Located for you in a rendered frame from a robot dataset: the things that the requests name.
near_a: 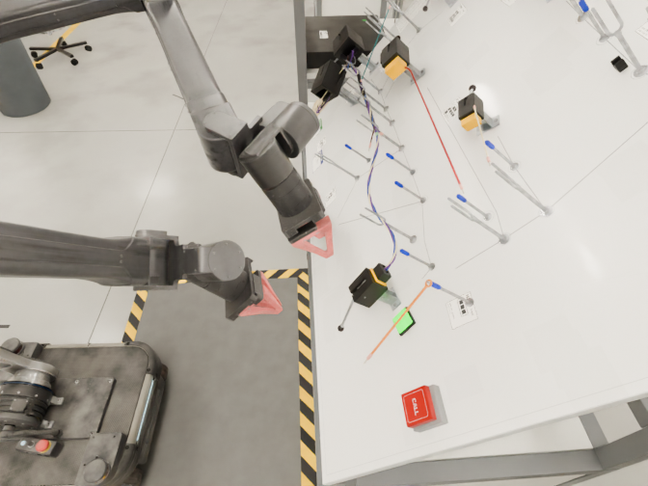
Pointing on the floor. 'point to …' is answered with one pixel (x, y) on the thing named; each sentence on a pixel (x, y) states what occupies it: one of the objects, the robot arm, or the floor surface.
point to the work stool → (57, 49)
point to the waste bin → (19, 82)
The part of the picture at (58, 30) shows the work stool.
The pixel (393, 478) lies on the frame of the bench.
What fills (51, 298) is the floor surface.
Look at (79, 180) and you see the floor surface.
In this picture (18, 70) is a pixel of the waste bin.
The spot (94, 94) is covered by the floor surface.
